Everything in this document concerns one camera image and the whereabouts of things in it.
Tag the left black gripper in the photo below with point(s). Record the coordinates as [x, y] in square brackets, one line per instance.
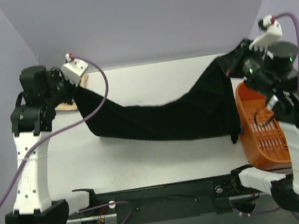
[65, 85]

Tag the black t-shirt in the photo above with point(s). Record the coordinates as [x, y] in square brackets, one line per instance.
[172, 102]

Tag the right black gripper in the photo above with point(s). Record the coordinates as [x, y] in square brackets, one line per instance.
[239, 56]

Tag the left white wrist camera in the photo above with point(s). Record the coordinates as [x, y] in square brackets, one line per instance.
[73, 71]

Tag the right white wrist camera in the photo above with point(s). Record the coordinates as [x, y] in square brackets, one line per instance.
[271, 34]

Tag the orange plastic basket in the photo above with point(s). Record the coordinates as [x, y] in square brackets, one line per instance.
[265, 145]

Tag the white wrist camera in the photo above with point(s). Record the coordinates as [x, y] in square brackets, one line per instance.
[73, 71]
[271, 34]

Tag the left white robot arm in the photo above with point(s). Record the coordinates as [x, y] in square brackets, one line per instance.
[32, 118]

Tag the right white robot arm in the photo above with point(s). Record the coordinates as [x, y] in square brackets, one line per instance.
[271, 73]

